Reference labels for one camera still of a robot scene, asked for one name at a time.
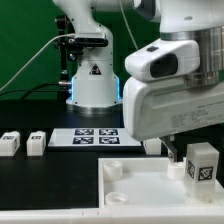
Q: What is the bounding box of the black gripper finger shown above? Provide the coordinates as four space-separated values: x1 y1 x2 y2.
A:
160 135 178 163

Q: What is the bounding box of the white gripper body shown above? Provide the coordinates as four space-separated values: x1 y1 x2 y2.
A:
123 78 224 141

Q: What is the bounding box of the white square tabletop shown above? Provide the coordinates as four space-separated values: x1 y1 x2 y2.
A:
98 158 224 208

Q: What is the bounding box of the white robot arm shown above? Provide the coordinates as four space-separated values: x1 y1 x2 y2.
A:
53 0 224 141

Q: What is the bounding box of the white L-shaped obstacle fence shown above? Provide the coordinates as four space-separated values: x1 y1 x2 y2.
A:
0 160 224 224

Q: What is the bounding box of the white fiducial marker sheet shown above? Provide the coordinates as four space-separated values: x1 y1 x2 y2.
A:
48 128 140 147

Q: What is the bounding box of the black camera stand pole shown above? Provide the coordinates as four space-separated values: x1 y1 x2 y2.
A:
54 15 74 101

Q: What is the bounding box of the black cable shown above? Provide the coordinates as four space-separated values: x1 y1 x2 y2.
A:
0 81 72 100

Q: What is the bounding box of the white cable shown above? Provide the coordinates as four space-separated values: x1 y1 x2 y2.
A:
0 33 76 93

